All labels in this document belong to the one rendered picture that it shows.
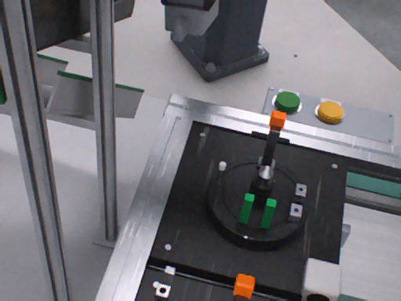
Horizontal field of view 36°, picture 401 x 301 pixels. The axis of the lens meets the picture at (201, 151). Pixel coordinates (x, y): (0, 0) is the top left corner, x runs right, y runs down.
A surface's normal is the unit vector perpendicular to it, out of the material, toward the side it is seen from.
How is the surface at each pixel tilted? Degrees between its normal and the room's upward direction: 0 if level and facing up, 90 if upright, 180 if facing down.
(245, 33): 90
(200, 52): 90
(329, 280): 0
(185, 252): 0
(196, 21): 78
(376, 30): 0
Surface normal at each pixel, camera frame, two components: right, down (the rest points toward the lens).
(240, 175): 0.10, -0.64
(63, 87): 0.92, 0.36
